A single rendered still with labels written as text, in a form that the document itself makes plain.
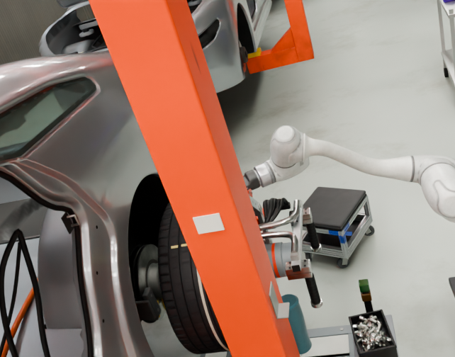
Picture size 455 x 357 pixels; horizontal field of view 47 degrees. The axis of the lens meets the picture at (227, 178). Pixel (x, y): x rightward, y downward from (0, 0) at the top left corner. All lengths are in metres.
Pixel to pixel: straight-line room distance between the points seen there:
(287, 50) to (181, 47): 4.38
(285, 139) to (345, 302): 1.53
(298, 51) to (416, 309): 3.19
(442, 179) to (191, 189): 0.96
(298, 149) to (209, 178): 0.67
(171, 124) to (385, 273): 2.30
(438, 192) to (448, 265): 1.45
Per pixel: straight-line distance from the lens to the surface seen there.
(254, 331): 1.56
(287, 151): 1.86
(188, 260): 1.93
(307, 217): 2.21
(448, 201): 1.89
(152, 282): 2.23
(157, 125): 1.22
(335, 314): 3.11
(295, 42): 5.48
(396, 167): 2.06
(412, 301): 3.12
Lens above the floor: 2.15
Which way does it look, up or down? 27 degrees down
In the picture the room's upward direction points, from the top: 19 degrees counter-clockwise
